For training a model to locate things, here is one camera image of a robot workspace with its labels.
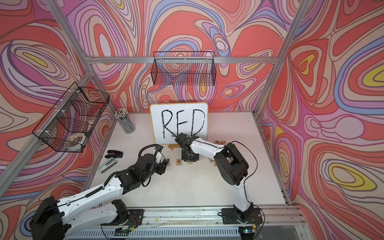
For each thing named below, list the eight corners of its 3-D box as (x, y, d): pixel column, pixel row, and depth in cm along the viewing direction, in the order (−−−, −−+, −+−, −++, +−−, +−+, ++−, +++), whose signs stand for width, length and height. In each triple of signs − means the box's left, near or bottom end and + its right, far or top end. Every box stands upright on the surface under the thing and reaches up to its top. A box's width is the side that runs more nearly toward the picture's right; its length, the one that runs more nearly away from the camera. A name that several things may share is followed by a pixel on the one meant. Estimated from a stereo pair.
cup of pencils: (124, 134, 110) (113, 116, 95) (127, 127, 115) (117, 108, 99) (133, 134, 110) (124, 116, 95) (136, 127, 115) (127, 108, 99)
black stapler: (107, 158, 97) (104, 155, 95) (109, 152, 100) (107, 150, 98) (121, 158, 97) (120, 155, 95) (123, 152, 100) (122, 150, 98)
